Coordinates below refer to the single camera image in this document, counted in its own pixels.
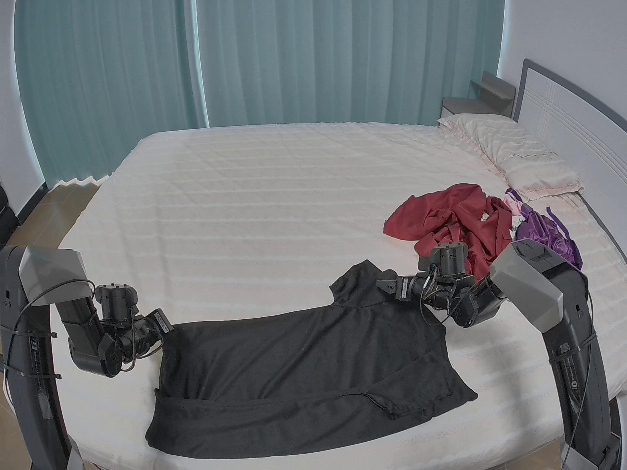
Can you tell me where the dark red garment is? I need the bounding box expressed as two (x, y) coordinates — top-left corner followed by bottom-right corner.
(383, 182), (515, 279)

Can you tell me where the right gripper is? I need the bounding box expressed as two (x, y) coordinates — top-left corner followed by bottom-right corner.
(376, 273), (430, 304)

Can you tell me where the grey bedside table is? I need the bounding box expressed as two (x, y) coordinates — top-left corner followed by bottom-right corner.
(441, 70), (518, 119)

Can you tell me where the blue-green curtain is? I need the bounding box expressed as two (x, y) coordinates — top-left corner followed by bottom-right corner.
(193, 0), (508, 129)
(15, 0), (209, 188)

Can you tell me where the bed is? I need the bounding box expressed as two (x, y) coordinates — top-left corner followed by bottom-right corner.
(49, 58), (627, 466)

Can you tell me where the pale pink white garment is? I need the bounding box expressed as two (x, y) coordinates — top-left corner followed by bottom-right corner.
(504, 188), (526, 229)

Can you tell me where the pale pink pillow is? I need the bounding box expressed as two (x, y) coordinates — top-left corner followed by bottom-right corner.
(437, 113), (585, 202)

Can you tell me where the black T-shirt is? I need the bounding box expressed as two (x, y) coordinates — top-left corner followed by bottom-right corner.
(144, 259), (479, 459)

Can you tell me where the black cable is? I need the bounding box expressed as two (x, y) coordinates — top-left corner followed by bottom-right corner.
(2, 278), (97, 377)
(420, 289), (458, 328)

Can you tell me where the purple garment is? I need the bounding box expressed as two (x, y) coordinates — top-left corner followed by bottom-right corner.
(512, 203), (585, 270)

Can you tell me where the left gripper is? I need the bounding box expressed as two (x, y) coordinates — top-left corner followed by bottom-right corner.
(130, 307), (174, 360)

